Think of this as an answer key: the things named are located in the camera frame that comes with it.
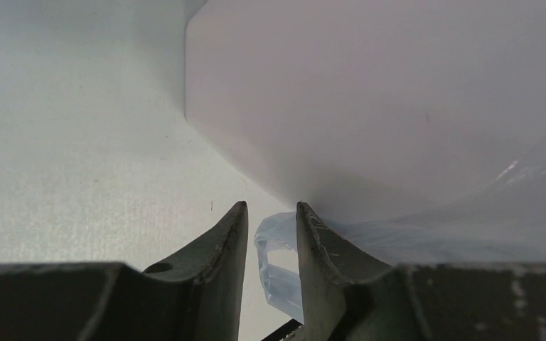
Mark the blue plastic trash bag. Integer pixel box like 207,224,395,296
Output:
253,112,546,325

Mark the white translucent trash bin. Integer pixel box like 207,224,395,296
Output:
186,1,546,222

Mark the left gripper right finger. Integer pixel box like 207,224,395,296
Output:
296,202,546,340

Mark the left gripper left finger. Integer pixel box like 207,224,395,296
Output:
0,202,249,340

